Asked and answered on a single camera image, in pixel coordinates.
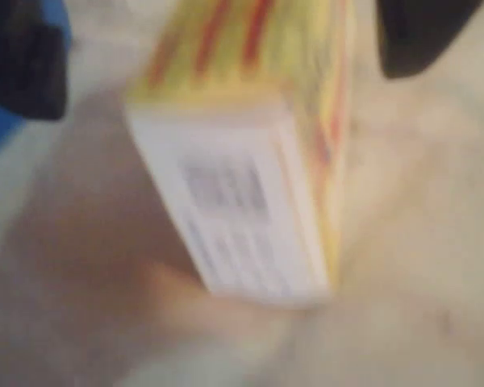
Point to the blue plastic bowl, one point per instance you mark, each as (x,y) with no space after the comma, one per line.
(0,129)

